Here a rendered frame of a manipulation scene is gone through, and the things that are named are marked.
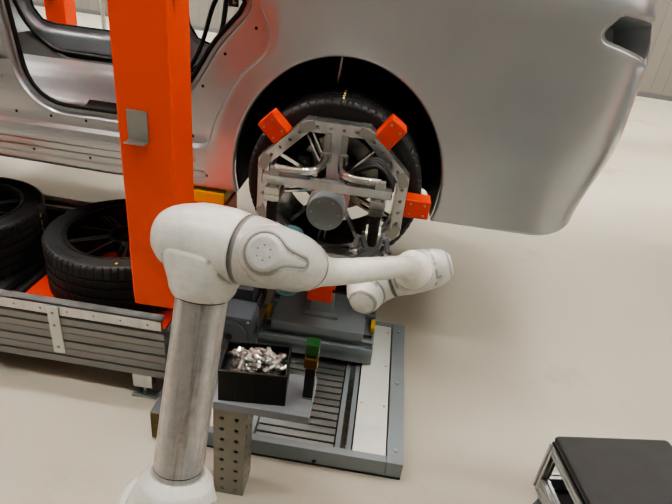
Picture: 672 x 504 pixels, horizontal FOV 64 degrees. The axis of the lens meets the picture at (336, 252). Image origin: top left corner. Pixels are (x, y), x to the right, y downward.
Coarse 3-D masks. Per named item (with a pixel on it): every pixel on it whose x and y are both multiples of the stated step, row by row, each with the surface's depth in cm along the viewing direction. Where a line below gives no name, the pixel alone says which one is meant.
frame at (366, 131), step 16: (304, 128) 182; (320, 128) 182; (336, 128) 181; (352, 128) 181; (368, 128) 180; (272, 144) 192; (288, 144) 186; (272, 160) 190; (400, 176) 187; (400, 192) 190; (256, 208) 199; (400, 208) 193; (400, 224) 196; (336, 256) 205; (352, 256) 204
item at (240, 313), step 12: (240, 288) 211; (252, 288) 212; (264, 288) 228; (240, 300) 209; (252, 300) 214; (264, 300) 229; (228, 312) 201; (240, 312) 202; (252, 312) 203; (228, 324) 200; (240, 324) 200; (252, 324) 201; (228, 336) 202; (240, 336) 202; (252, 336) 204
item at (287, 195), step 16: (320, 144) 196; (288, 160) 200; (320, 176) 206; (288, 192) 225; (288, 208) 218; (304, 208) 209; (368, 208) 206; (288, 224) 211; (304, 224) 219; (352, 224) 210; (368, 224) 219; (384, 224) 206; (320, 240) 214; (336, 240) 215; (352, 240) 213
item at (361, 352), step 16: (272, 304) 247; (368, 320) 250; (272, 336) 230; (288, 336) 233; (304, 336) 235; (320, 336) 233; (368, 336) 234; (304, 352) 232; (320, 352) 231; (336, 352) 230; (352, 352) 229; (368, 352) 228
